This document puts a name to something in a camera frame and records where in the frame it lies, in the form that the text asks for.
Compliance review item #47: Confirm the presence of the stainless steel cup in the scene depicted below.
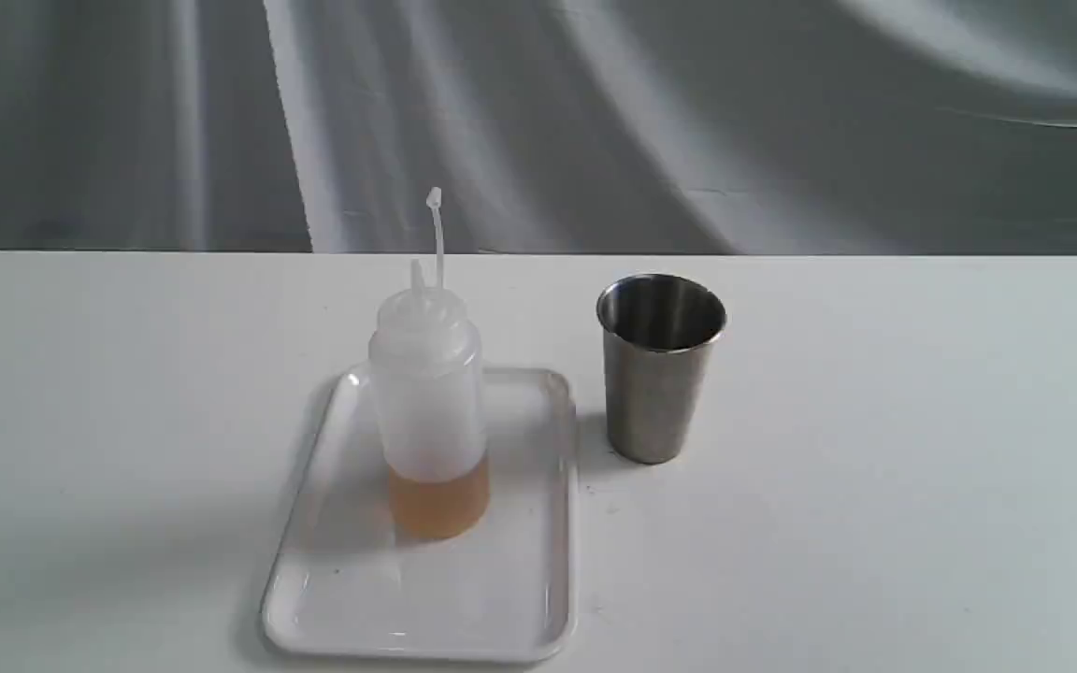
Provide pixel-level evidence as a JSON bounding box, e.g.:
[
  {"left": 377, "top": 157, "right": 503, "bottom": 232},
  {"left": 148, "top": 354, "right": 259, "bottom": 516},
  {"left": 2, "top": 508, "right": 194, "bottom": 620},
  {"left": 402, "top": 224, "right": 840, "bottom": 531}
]
[{"left": 596, "top": 274, "right": 729, "bottom": 465}]

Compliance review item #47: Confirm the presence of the white plastic tray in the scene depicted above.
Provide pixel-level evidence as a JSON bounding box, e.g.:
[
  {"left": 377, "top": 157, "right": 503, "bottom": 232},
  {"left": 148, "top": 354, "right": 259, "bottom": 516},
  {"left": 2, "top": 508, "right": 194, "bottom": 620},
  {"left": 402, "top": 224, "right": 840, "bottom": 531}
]
[{"left": 261, "top": 364, "right": 578, "bottom": 665}]

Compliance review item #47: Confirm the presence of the translucent squeeze bottle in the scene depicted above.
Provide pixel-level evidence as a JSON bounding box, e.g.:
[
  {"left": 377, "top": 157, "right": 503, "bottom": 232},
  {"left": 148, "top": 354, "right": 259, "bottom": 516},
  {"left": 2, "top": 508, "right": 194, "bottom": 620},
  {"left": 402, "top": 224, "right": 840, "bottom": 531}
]
[{"left": 367, "top": 187, "right": 491, "bottom": 541}]

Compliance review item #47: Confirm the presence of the grey fabric backdrop curtain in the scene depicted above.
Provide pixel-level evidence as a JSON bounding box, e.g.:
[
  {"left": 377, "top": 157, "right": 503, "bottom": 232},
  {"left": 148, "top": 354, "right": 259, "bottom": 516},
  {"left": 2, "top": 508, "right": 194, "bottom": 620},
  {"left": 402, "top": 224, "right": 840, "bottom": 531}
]
[{"left": 0, "top": 1, "right": 1077, "bottom": 255}]

